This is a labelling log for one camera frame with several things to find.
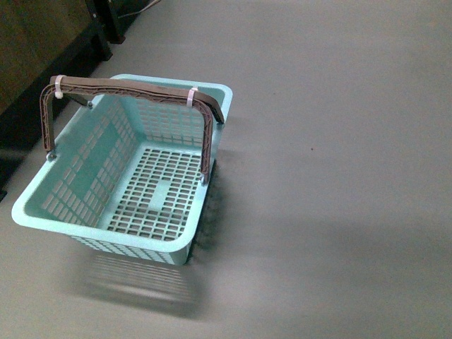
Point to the brown basket handle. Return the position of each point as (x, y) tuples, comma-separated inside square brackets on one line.
[(205, 104)]

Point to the light blue plastic basket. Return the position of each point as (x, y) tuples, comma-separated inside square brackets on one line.
[(126, 177)]

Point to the white zip tie right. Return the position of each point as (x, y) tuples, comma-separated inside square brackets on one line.
[(190, 96)]

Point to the white zip tie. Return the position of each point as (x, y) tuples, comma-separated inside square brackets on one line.
[(190, 96), (58, 91)]

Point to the white zip tie left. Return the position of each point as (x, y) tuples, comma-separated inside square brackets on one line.
[(58, 91)]

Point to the dark wooden furniture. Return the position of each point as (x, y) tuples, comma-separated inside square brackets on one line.
[(40, 39)]

